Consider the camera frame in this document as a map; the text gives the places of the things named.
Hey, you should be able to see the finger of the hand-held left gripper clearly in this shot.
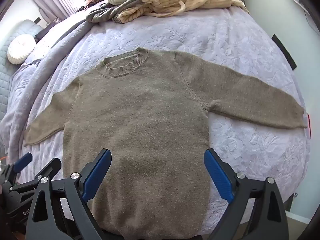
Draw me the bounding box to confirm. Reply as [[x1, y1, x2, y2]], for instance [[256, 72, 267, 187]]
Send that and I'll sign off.
[[9, 157, 62, 198], [2, 152, 33, 188]]

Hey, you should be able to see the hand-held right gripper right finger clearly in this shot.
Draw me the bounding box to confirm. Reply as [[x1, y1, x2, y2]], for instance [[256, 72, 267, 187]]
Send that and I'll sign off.
[[203, 148, 290, 240]]

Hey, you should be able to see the black flat object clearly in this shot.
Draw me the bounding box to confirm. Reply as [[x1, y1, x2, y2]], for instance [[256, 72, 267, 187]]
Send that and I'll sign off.
[[271, 33, 298, 71]]

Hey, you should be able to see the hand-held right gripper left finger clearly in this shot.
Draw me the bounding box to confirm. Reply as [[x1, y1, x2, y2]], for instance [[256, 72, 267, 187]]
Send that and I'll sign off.
[[25, 149, 112, 240]]

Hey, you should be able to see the dark cloth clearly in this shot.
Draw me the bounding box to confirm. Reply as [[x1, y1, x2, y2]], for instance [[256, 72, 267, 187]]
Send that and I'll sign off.
[[34, 26, 54, 43]]

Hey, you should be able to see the olive knitted sweater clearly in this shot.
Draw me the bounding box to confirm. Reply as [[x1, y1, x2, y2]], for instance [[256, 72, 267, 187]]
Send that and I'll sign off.
[[24, 49, 308, 239]]

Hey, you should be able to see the lavender embossed blanket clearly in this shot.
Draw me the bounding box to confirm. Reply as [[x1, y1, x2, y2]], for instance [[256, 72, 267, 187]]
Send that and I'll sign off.
[[0, 5, 312, 236]]

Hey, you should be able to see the white round cushion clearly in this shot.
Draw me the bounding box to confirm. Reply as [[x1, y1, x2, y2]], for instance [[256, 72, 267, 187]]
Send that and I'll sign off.
[[7, 35, 36, 64]]

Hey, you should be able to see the dark grey-green garment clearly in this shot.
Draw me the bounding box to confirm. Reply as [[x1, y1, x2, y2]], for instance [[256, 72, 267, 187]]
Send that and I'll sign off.
[[85, 0, 150, 23]]

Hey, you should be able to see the grey quilted headboard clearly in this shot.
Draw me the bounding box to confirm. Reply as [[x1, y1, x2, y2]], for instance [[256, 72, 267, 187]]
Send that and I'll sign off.
[[0, 19, 42, 111]]

